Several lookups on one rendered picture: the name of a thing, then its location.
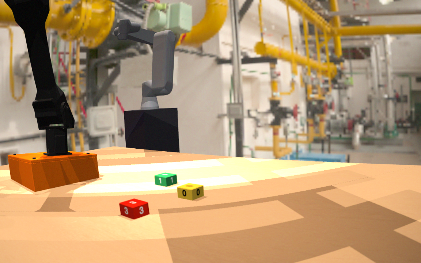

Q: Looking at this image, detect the yellow block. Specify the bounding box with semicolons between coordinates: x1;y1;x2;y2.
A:
177;183;204;200

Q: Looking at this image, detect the green block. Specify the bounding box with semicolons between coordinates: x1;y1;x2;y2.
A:
155;172;177;187

